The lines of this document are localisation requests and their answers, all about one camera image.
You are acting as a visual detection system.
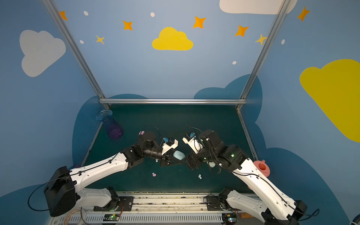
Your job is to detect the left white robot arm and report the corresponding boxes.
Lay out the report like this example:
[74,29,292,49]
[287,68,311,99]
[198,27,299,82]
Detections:
[44,132,178,217]

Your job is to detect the mint green earbud case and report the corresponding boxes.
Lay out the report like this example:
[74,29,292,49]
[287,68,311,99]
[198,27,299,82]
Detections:
[207,162,216,168]

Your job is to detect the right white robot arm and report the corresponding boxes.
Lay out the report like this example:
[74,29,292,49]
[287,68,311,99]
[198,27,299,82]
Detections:
[182,130,307,225]

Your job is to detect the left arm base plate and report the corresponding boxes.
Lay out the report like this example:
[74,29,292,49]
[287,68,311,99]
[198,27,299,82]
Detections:
[93,196,134,212]

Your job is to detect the aluminium right frame post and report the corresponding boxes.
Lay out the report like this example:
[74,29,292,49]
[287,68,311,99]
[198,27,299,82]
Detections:
[236,0,292,112]

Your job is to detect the aluminium back frame rail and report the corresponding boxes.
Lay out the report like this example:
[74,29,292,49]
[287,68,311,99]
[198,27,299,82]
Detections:
[99,98,247,105]

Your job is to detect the aluminium left frame post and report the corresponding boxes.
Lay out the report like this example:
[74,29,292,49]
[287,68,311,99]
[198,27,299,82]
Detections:
[42,0,106,100]

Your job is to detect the right green circuit board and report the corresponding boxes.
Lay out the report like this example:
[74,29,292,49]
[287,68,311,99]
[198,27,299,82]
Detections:
[221,213,238,225]

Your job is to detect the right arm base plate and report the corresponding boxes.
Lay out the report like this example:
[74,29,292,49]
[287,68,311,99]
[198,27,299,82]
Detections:
[203,195,231,211]

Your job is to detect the green circuit board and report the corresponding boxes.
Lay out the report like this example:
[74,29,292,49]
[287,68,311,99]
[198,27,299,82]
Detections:
[103,214,120,222]
[221,213,238,225]

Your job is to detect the left green circuit board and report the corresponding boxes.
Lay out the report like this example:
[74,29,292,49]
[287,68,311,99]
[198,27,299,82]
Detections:
[103,214,120,222]

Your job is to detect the pink toy watering can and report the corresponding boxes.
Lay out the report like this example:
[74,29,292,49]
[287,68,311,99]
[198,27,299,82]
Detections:
[253,160,271,177]

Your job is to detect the front aluminium rail bed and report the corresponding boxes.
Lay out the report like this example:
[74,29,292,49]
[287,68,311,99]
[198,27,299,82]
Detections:
[47,192,260,225]

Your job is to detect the light blue earbud case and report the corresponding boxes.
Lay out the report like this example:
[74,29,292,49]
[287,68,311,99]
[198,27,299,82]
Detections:
[173,151,186,161]

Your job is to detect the aluminium frame post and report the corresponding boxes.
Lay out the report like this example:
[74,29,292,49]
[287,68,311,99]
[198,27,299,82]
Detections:
[42,0,106,100]
[236,0,292,112]

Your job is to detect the purple ribbed glass vase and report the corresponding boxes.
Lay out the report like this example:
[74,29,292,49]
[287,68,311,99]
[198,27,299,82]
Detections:
[97,109,124,139]

